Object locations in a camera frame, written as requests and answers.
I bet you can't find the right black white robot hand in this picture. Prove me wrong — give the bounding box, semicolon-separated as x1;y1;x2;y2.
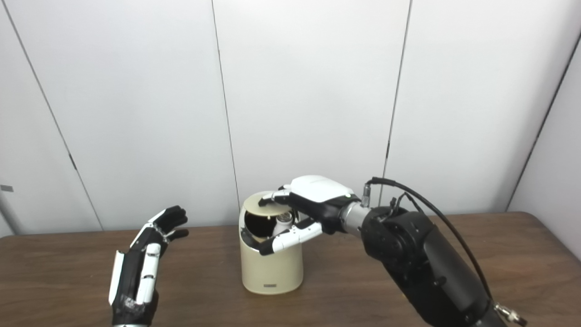
259;175;364;256

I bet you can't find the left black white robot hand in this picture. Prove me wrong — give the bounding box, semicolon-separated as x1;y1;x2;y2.
108;206;189;327

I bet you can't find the round cream bin lid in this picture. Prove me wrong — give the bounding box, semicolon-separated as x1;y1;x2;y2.
245;191;296;216

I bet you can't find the small white plastic bottle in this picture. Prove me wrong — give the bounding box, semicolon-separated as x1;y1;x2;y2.
272;213;295;237

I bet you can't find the cream-colored cylindrical bin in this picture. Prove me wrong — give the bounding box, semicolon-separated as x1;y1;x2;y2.
239;191;304;295

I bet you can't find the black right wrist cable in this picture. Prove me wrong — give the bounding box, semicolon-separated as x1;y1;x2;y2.
363;177;528;327

